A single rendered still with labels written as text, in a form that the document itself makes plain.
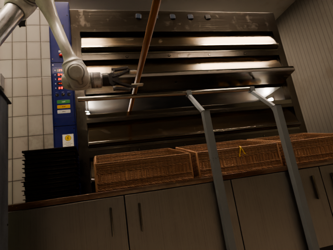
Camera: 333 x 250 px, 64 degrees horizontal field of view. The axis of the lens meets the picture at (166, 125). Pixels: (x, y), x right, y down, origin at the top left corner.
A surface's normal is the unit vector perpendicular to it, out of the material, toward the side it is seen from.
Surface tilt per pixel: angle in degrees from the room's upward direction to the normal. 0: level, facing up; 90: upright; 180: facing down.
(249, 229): 90
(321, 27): 90
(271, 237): 90
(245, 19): 90
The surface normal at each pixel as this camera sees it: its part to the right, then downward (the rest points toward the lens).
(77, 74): 0.28, 0.11
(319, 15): -0.95, 0.07
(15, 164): 0.21, -0.27
